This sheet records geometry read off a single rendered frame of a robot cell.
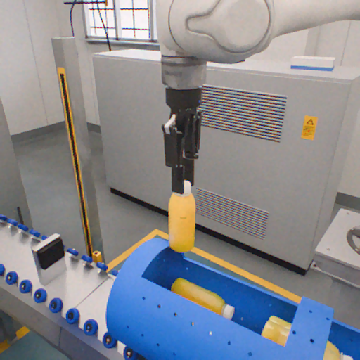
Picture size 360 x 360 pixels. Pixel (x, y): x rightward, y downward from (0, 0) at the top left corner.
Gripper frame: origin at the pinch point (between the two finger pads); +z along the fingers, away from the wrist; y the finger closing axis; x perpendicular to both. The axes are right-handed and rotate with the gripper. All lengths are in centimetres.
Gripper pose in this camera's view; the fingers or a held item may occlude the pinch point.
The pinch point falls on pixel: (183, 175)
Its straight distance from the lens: 74.3
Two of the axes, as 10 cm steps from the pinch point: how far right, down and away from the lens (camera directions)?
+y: -5.3, 3.9, -7.5
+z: 0.0, 8.9, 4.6
